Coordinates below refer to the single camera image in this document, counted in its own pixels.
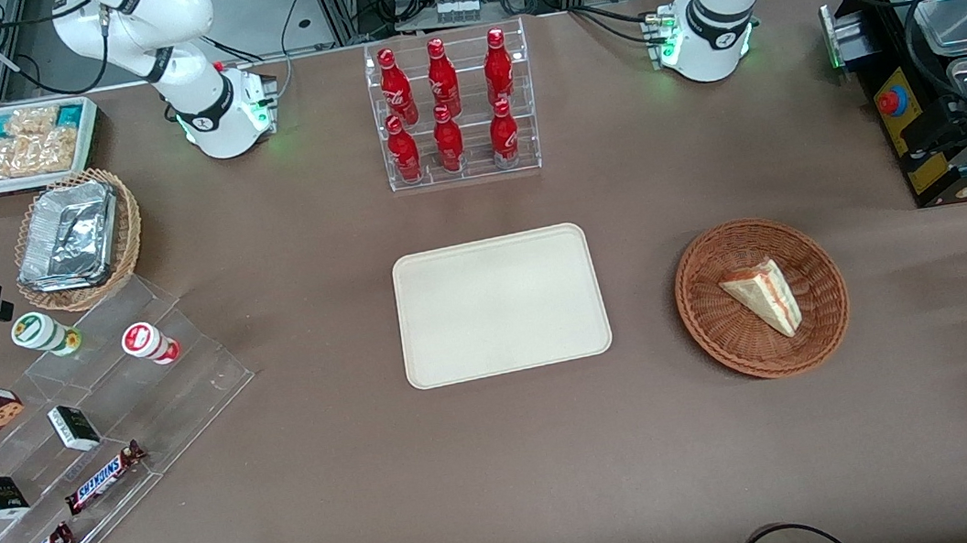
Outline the triangle sandwich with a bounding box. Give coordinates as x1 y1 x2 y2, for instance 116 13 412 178
716 255 805 346

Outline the beige plastic tray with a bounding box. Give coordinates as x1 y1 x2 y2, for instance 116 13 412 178
389 219 617 392

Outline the round brown wicker basket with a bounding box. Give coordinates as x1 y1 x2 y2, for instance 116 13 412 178
668 208 858 390

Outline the oval light wicker basket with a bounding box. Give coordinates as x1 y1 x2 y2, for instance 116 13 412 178
4 162 152 319

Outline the silver foil tray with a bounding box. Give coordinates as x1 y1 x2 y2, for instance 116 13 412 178
8 177 127 297

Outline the clear acrylic bottle rack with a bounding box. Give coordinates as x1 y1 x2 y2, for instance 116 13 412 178
361 16 544 195

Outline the red cola bottle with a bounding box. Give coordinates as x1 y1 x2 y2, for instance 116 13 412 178
376 45 420 127
385 112 424 184
485 97 523 169
430 102 467 175
480 26 517 107
423 36 463 120

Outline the clear acrylic stepped stand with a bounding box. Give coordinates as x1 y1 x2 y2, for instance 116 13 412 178
0 263 276 543

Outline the red lid cup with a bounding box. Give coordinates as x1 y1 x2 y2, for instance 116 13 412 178
119 318 183 370

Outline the black display case with button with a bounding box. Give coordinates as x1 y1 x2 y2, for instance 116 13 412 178
818 0 967 219

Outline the green lid cup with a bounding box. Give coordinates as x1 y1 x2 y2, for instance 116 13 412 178
9 307 85 363

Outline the clear bag of rice crackers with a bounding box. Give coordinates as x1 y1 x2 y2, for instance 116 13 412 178
0 125 82 180
5 104 63 139

